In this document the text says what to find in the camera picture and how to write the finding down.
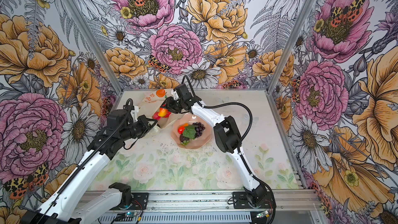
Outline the pink scalloped fruit plate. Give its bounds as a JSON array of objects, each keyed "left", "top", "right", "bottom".
[{"left": 171, "top": 114, "right": 213, "bottom": 149}]

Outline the small orange fruit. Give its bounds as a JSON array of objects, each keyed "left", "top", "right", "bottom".
[{"left": 158, "top": 108, "right": 169, "bottom": 118}]

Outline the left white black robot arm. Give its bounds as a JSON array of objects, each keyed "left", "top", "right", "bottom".
[{"left": 21, "top": 110, "right": 157, "bottom": 224}]

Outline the right aluminium corner post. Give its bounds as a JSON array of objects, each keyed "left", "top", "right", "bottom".
[{"left": 267, "top": 0, "right": 317, "bottom": 94}]

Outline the aluminium front rail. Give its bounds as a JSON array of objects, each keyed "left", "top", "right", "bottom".
[{"left": 143, "top": 189, "right": 321, "bottom": 213}]

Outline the aluminium corner post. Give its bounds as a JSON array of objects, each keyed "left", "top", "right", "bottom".
[
  {"left": 61, "top": 0, "right": 123, "bottom": 96},
  {"left": 267, "top": 0, "right": 317, "bottom": 94}
]

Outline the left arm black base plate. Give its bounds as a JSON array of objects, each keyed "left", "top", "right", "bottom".
[{"left": 113, "top": 192, "right": 149, "bottom": 211}]

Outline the red yellow peach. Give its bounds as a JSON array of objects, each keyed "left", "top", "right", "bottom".
[{"left": 178, "top": 125, "right": 185, "bottom": 134}]

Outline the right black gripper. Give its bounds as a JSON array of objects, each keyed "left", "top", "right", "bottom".
[{"left": 160, "top": 95, "right": 184, "bottom": 114}]

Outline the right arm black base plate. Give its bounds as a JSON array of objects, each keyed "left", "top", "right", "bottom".
[{"left": 232, "top": 191, "right": 276, "bottom": 209}]

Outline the left black cable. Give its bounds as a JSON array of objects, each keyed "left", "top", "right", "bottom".
[{"left": 34, "top": 99, "right": 134, "bottom": 224}]

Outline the left aluminium corner post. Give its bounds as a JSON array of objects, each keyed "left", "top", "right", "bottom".
[{"left": 61, "top": 0, "right": 123, "bottom": 96}]

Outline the red bumpy fruit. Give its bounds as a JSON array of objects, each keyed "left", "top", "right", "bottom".
[{"left": 152, "top": 112, "right": 171, "bottom": 120}]

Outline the right black corrugated cable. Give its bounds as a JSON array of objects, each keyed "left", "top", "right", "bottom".
[{"left": 181, "top": 74, "right": 277, "bottom": 224}]

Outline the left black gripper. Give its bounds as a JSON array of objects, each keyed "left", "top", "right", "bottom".
[{"left": 120, "top": 114, "right": 158, "bottom": 141}]

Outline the white perforated vent strip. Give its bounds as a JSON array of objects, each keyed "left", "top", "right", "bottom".
[{"left": 116, "top": 212, "right": 252, "bottom": 224}]

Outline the dark purple grape bunch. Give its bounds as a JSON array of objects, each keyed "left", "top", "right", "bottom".
[{"left": 182, "top": 122, "right": 205, "bottom": 140}]

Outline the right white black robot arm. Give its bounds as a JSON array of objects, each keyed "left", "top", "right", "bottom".
[{"left": 161, "top": 85, "right": 271, "bottom": 207}]

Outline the translucent cream plastic bag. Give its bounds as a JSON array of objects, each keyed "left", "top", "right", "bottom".
[{"left": 138, "top": 89, "right": 180, "bottom": 129}]

